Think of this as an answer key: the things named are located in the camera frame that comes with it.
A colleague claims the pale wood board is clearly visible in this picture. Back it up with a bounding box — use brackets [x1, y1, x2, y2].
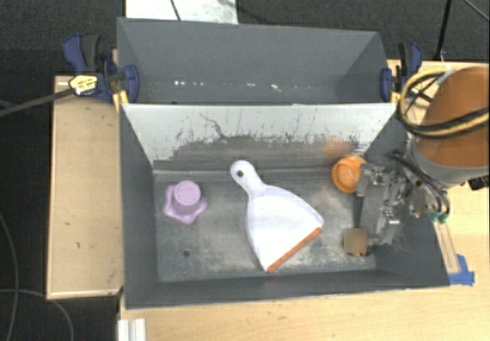
[45, 74, 126, 300]

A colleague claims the orange plastic cup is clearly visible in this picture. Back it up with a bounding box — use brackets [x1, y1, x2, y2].
[331, 155, 368, 194]

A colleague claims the black cylinder on white bracket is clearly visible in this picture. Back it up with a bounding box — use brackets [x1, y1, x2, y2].
[467, 175, 490, 192]

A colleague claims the small beige box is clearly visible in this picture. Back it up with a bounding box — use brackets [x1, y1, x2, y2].
[342, 227, 371, 259]

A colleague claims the grey metal bin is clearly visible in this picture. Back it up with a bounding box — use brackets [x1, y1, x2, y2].
[116, 16, 452, 310]

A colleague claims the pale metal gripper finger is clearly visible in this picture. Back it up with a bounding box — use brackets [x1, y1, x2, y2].
[358, 195, 384, 241]
[370, 216, 402, 247]

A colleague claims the white dustpan with orange edge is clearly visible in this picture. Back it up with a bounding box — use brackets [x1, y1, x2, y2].
[229, 159, 325, 274]

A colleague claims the purple plastic cup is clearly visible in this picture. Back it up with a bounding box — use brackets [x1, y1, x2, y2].
[162, 179, 209, 226]

